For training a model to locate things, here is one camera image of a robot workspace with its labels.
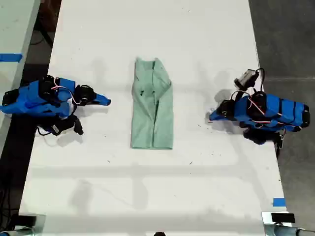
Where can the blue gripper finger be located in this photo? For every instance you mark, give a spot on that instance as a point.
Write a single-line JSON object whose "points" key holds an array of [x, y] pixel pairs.
{"points": [[101, 102], [224, 119], [102, 97], [216, 115]]}

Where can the pale green T-shirt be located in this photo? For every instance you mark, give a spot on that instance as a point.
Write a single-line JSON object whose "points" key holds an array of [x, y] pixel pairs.
{"points": [[152, 110]]}

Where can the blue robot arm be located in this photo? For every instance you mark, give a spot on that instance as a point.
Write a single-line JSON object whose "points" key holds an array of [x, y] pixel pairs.
{"points": [[285, 110], [32, 98]]}

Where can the long blue tape strip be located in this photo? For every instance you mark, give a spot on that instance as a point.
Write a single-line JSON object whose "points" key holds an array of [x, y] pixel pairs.
{"points": [[11, 57]]}

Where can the grey side table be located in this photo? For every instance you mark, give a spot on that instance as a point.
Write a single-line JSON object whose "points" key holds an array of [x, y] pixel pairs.
{"points": [[12, 49]]}

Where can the short blue tape strip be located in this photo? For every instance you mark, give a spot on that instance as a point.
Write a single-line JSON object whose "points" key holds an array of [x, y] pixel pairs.
{"points": [[279, 202]]}

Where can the small black box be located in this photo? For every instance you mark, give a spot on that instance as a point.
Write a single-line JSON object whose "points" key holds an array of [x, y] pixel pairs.
{"points": [[27, 219], [283, 217]]}

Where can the grey pipe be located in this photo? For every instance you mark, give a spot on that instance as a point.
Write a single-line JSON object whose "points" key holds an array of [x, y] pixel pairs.
{"points": [[288, 231]]}

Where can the grey camera box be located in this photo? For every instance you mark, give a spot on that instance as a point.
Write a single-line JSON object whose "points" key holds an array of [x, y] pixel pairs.
{"points": [[246, 78]]}

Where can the black camera box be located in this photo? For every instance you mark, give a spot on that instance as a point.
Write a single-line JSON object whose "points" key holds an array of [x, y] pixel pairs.
{"points": [[65, 126]]}

